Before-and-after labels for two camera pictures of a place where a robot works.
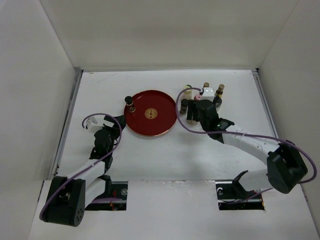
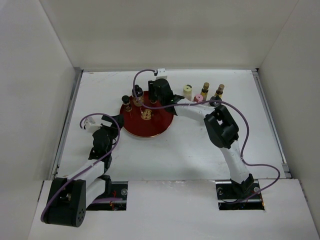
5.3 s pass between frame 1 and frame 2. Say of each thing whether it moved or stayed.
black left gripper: stayed
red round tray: stayed
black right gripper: moved
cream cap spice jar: stayed
